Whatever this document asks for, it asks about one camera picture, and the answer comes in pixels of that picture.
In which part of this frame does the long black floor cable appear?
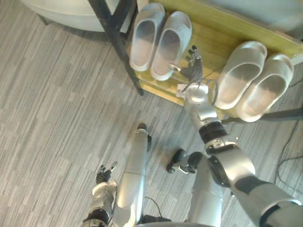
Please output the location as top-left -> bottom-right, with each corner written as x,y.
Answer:
276,120 -> 303,197

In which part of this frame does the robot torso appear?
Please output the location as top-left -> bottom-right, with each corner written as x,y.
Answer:
141,214 -> 189,227

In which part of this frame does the black cable at torso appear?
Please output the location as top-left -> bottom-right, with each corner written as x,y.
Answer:
144,197 -> 164,218

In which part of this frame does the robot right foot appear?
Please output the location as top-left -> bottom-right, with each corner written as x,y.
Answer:
166,148 -> 187,175

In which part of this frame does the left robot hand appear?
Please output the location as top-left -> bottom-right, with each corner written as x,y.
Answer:
96,161 -> 118,184

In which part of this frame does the wooden shoe rack black frame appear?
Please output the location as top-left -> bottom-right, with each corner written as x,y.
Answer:
89,0 -> 303,124

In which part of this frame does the grey-blue slipper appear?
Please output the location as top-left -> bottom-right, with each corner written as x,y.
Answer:
150,10 -> 193,82
129,2 -> 166,72

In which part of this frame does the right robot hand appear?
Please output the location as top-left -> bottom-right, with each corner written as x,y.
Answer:
168,45 -> 204,80

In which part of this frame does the beige-grey slipper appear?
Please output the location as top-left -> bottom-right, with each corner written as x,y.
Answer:
214,40 -> 268,111
239,53 -> 295,123

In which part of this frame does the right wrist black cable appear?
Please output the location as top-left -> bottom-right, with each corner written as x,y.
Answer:
182,65 -> 228,105

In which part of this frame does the robot right leg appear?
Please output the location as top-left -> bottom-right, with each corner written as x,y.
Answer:
178,151 -> 223,227

